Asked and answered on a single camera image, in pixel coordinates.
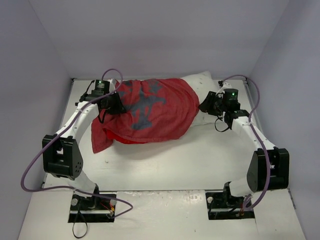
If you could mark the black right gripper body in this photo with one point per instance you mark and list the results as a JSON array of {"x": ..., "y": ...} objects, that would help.
[{"x": 208, "y": 103}]

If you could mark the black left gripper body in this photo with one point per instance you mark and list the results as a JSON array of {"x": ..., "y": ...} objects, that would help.
[{"x": 117, "y": 103}]

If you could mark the white pillow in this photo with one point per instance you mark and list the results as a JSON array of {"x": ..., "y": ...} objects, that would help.
[{"x": 201, "y": 83}]

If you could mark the red printed pillowcase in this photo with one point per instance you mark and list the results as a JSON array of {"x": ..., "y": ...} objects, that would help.
[{"x": 157, "y": 110}]

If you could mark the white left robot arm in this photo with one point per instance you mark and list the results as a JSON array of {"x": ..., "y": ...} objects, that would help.
[{"x": 61, "y": 155}]

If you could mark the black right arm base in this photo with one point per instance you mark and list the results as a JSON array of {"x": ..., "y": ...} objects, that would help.
[{"x": 221, "y": 205}]

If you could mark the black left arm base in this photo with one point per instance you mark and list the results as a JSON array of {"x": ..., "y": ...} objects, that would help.
[{"x": 91, "y": 210}]

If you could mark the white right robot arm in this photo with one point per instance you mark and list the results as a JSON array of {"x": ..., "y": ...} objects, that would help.
[{"x": 269, "y": 165}]

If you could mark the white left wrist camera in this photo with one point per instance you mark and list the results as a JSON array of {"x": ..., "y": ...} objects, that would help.
[{"x": 113, "y": 83}]

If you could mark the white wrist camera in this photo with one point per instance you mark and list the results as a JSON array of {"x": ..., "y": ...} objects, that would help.
[
  {"x": 113, "y": 83},
  {"x": 223, "y": 85}
]

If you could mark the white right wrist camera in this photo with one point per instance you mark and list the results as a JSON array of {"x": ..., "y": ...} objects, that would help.
[{"x": 223, "y": 85}]

